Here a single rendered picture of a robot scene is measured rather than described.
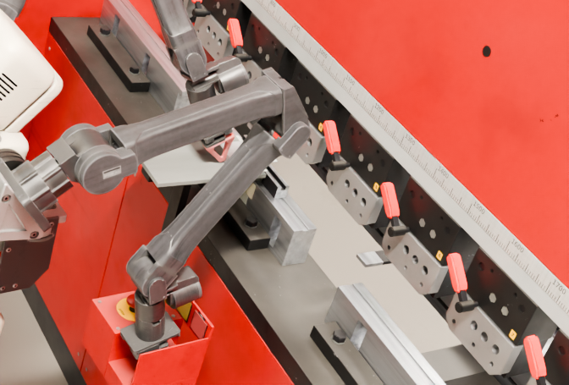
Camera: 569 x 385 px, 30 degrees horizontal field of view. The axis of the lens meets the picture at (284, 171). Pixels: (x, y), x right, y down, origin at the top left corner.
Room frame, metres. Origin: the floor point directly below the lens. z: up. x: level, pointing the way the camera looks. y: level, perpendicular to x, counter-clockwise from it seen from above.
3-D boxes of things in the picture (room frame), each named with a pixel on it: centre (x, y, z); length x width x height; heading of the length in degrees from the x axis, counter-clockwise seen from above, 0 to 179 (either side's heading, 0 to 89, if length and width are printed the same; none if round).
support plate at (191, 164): (1.95, 0.19, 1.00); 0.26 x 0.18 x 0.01; 130
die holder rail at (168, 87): (2.47, 0.43, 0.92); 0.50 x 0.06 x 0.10; 40
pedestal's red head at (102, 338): (1.64, 0.16, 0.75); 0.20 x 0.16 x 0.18; 44
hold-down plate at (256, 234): (1.98, 0.10, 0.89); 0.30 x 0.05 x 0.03; 40
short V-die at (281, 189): (2.02, 0.06, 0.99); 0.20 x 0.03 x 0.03; 40
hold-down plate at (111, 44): (2.47, 0.51, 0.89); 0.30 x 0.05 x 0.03; 40
